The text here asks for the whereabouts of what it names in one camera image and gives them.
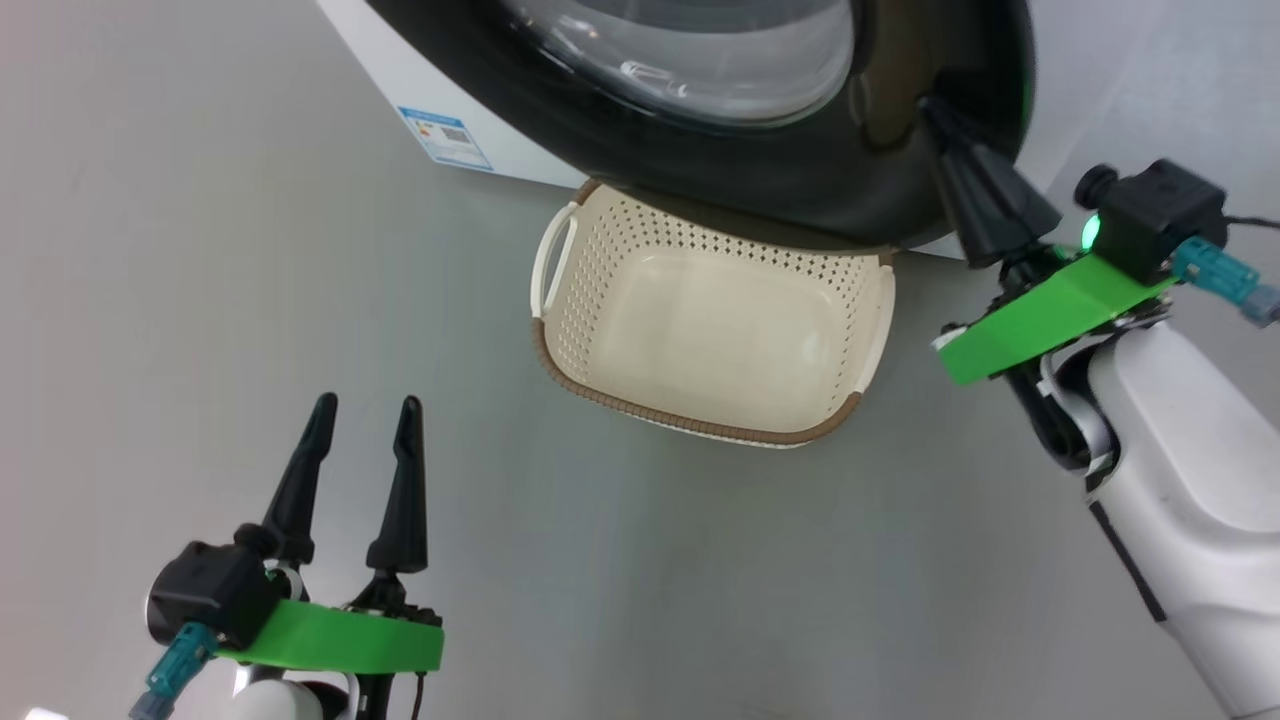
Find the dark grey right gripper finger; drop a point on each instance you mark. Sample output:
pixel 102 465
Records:
pixel 1015 205
pixel 965 210

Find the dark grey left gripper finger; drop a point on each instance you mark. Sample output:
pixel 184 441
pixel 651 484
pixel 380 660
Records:
pixel 405 490
pixel 300 480

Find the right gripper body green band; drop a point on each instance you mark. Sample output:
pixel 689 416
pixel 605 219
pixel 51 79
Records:
pixel 1050 315

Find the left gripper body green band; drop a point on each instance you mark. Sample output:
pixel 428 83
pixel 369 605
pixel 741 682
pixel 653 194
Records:
pixel 340 640

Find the black round washing machine door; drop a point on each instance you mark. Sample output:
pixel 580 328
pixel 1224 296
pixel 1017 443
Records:
pixel 820 180

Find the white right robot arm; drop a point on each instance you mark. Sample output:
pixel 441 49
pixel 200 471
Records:
pixel 1180 480

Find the cream perforated laundry basket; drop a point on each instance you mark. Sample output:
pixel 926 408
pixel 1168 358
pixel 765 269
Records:
pixel 720 340

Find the white washing machine body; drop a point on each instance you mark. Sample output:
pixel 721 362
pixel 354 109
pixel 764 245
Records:
pixel 480 90

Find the blue white energy label sticker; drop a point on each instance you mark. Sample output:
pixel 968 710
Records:
pixel 445 138

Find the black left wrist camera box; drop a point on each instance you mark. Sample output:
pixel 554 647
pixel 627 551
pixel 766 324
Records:
pixel 215 590

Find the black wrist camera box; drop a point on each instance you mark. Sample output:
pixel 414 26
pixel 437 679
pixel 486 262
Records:
pixel 1160 220
pixel 215 590

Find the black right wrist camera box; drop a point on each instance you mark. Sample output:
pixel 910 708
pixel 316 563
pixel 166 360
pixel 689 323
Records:
pixel 1160 220

